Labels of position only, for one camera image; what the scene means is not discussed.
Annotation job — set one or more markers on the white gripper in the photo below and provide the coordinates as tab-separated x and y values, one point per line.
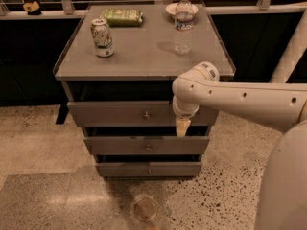
184	113

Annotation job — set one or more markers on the grey top drawer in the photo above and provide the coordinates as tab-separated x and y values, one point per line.
123	114

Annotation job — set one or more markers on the grey drawer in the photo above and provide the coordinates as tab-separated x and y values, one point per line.
123	114
142	145
149	169

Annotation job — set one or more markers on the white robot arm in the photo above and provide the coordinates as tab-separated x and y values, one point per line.
282	106

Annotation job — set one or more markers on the grey bottom drawer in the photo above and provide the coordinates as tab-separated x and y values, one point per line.
149	169

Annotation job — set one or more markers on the grey middle drawer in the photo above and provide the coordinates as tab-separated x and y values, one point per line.
142	145

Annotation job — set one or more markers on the grey drawer cabinet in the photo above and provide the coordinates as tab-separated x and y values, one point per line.
142	68

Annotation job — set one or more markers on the round floor drain cover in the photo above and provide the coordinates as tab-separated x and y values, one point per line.
144	208

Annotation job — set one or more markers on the clear plastic water bottle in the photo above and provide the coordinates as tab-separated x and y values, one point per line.
184	25

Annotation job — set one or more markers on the white bowl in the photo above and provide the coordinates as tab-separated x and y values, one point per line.
171	9

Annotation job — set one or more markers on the white green soda can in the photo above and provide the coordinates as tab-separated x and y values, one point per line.
102	37

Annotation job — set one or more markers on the green snack packet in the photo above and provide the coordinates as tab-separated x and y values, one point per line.
123	17

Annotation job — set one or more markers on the white diagonal pole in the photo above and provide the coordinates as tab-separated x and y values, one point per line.
292	54

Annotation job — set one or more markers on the small yellow black object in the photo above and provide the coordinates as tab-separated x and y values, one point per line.
32	8

